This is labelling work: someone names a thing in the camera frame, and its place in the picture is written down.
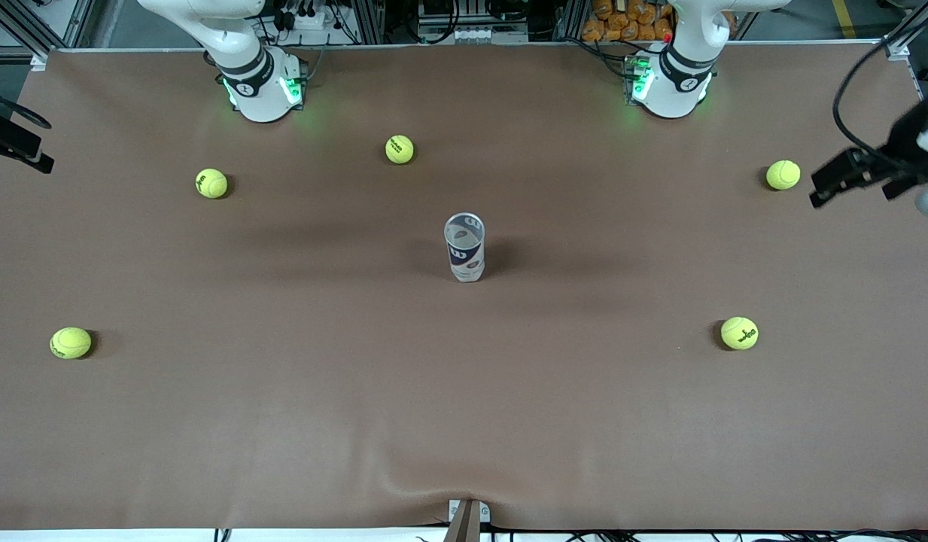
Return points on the clear tennis ball can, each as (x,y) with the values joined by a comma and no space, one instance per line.
(464,252)

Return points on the white power strip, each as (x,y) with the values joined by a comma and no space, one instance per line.
(305,19)

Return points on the brown table cover sheet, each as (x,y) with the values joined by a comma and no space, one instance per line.
(358,391)

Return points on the pile of orange packets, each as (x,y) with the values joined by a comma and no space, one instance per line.
(629,19)

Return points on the grey control electronics rack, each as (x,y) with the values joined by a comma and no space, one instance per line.
(471,34)

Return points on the yellow tennis ball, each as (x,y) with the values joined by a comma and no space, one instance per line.
(71,342)
(783,174)

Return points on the small metal table bracket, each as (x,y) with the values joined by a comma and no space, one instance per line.
(456,510)

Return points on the yellow tennis ball Wilson print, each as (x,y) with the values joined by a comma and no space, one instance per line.
(211,183)
(739,333)

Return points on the aluminium frame profile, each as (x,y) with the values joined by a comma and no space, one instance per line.
(19,28)
(896,47)

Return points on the yellow tennis ball Head print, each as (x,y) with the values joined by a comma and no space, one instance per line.
(400,149)

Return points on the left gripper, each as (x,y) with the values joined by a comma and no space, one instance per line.
(902,141)

